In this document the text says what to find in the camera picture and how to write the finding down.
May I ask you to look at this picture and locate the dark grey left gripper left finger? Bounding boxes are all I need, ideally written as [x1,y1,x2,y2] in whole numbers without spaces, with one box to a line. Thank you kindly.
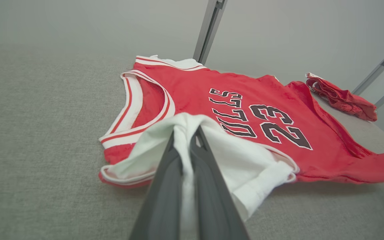
[129,130,183,240]

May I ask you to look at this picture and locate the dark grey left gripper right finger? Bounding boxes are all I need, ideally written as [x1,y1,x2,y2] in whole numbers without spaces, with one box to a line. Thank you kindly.
[189,126,250,240]

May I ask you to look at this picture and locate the red basketball jersey number 23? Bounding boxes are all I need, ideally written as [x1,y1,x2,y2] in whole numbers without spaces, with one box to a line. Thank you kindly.
[98,55,384,240]

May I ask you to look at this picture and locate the red shorts with white trim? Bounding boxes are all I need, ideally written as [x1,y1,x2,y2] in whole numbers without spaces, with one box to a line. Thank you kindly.
[305,72,378,122]

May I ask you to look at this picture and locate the grey partition post with feet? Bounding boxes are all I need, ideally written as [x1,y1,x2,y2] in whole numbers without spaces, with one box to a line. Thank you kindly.
[192,0,229,66]

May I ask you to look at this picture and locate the grey partition end post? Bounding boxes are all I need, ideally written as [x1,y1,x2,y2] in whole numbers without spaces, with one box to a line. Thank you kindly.
[352,36,384,96]

